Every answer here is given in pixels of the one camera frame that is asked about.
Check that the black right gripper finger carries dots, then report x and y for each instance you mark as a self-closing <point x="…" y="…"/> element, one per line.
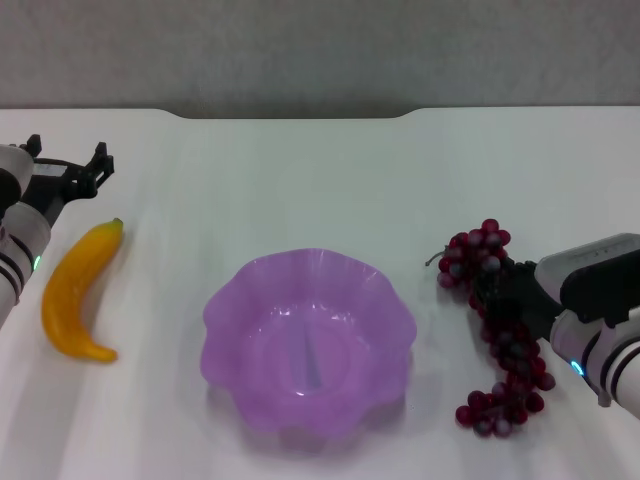
<point x="487" y="295"/>

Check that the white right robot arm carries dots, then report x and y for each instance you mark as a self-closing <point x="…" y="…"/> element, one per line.
<point x="620" y="370"/>

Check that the yellow plastic banana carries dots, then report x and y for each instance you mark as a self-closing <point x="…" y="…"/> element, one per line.
<point x="65" y="295"/>

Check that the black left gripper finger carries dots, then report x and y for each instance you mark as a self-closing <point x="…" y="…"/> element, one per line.
<point x="34" y="147"/>
<point x="97" y="172"/>

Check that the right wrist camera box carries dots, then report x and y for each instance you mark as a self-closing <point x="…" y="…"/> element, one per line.
<point x="590" y="260"/>

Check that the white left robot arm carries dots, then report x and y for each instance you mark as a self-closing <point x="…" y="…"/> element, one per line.
<point x="20" y="235"/>

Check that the dark red grape bunch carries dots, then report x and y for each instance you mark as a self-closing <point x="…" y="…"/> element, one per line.
<point x="515" y="350"/>

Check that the purple wavy plastic bowl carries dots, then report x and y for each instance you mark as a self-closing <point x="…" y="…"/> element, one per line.
<point x="310" y="350"/>

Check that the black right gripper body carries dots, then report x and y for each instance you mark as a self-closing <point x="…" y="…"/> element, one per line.
<point x="530" y="305"/>

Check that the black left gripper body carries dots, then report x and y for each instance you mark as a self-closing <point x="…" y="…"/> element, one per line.
<point x="50" y="187"/>

